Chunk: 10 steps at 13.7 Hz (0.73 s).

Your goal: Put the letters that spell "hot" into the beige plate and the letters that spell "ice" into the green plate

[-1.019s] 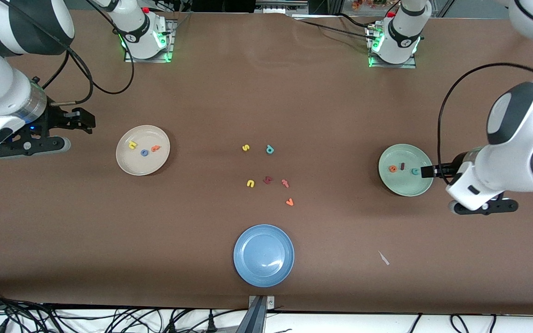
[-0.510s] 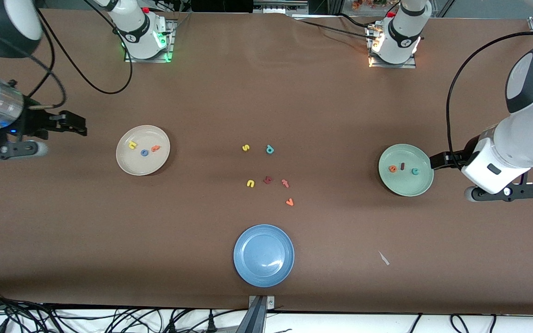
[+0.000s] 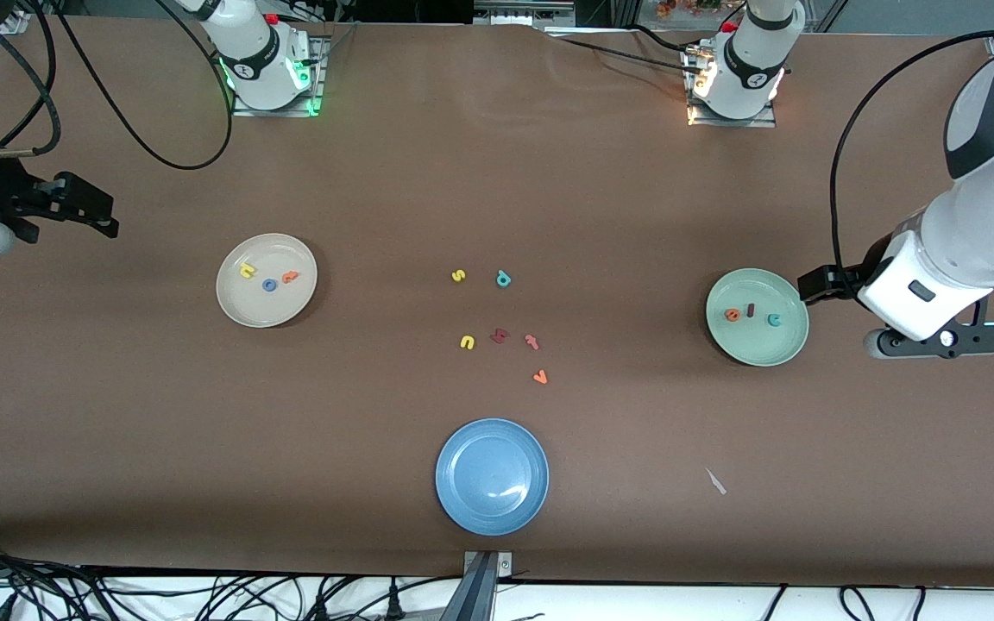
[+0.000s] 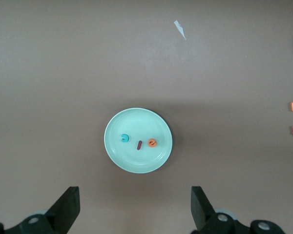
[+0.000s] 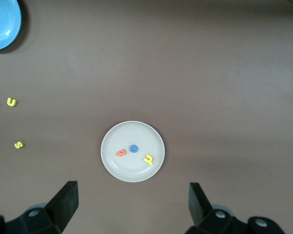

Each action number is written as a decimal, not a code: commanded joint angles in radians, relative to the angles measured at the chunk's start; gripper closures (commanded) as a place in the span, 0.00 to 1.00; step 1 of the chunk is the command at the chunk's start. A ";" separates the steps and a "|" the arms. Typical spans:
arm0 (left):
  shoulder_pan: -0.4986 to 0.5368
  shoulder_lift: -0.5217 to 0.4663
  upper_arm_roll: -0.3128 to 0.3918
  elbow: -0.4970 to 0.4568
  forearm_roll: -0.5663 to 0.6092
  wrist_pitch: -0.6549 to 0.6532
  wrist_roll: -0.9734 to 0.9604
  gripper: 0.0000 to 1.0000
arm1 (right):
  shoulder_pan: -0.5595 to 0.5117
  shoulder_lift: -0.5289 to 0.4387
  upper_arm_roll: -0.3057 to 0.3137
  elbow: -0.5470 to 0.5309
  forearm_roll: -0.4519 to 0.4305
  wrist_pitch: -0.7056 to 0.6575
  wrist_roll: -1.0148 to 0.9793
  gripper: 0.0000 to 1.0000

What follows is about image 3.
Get green round plate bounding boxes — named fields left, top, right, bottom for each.
left=705, top=268, right=810, bottom=367

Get beige round plate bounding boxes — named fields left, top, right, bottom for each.
left=216, top=233, right=318, bottom=329

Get brown table cover sheet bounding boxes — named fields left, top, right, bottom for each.
left=0, top=16, right=994, bottom=589

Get orange decorative object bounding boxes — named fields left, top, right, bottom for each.
left=657, top=0, right=722, bottom=20

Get blue round plate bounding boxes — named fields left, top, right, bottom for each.
left=435, top=418, right=550, bottom=536

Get white equipment box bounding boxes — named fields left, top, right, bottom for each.
left=473, top=0, right=577, bottom=35

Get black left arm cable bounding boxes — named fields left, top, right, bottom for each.
left=829, top=28, right=994, bottom=290

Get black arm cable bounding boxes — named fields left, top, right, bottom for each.
left=0, top=0, right=235, bottom=171
left=829, top=28, right=994, bottom=290

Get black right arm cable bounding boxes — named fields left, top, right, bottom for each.
left=0, top=0, right=235, bottom=171

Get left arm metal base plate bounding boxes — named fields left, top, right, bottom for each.
left=685, top=43, right=778, bottom=129

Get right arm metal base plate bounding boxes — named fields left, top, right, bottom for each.
left=230, top=34, right=330, bottom=117

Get black cable across table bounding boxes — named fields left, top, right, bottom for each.
left=549, top=24, right=709, bottom=78

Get tangled black floor cables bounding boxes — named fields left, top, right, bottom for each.
left=0, top=536, right=463, bottom=621

